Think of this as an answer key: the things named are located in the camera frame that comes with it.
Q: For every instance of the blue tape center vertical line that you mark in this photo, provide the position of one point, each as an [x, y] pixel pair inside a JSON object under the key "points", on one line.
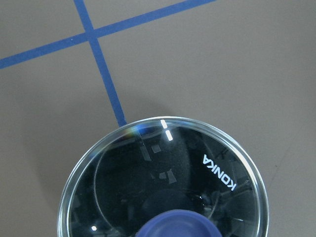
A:
{"points": [[101, 62]]}

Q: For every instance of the blue tape upper horizontal line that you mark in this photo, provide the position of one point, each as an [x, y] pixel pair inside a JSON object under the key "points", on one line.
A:
{"points": [[101, 32]]}

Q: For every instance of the glass pot lid purple knob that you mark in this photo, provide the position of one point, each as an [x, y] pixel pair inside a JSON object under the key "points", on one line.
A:
{"points": [[164, 177]]}

